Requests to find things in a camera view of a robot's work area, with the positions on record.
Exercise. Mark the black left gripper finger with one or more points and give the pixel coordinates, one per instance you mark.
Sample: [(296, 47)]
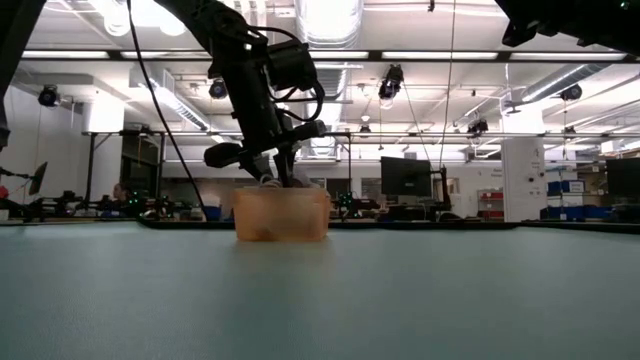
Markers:
[(286, 165), (264, 167)]

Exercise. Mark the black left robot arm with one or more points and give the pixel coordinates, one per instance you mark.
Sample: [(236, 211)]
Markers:
[(210, 15)]

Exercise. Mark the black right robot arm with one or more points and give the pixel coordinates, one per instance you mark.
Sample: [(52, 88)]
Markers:
[(610, 25)]

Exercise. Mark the orange translucent plastic bin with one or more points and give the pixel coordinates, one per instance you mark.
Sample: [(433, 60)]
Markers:
[(282, 215)]

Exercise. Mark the ceiling light strip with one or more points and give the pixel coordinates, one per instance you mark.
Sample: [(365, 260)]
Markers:
[(440, 55), (567, 56), (65, 54)]

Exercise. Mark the background robot with green lights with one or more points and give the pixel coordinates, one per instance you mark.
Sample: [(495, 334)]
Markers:
[(357, 205)]

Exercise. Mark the black computer monitor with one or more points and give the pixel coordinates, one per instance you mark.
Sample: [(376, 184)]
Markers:
[(406, 176), (624, 177)]

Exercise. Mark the green table mat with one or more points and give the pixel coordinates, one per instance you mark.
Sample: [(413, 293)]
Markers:
[(320, 300)]

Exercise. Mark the person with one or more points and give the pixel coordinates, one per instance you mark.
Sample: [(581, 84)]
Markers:
[(121, 195)]

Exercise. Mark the white square pillar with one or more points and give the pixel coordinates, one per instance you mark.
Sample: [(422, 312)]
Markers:
[(523, 175)]

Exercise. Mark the black monitor stand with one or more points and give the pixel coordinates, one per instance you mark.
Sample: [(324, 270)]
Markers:
[(443, 192)]

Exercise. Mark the blue storage bins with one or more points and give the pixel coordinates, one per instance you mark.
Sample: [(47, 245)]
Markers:
[(567, 200)]

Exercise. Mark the red storage bins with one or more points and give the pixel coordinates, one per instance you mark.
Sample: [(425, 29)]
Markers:
[(492, 202)]

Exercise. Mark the black dish lamp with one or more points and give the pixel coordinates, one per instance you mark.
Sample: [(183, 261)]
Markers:
[(38, 177)]

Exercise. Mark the black ceiling camera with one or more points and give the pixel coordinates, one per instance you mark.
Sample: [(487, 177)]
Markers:
[(478, 126), (48, 96), (391, 82), (218, 89), (571, 93)]

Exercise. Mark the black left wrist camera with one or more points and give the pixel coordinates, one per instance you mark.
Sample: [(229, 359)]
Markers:
[(292, 65)]

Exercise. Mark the silver ceiling air duct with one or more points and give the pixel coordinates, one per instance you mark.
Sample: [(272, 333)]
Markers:
[(327, 22), (565, 82)]

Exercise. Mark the black gantry frame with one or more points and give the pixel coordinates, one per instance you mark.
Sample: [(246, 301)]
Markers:
[(125, 165)]

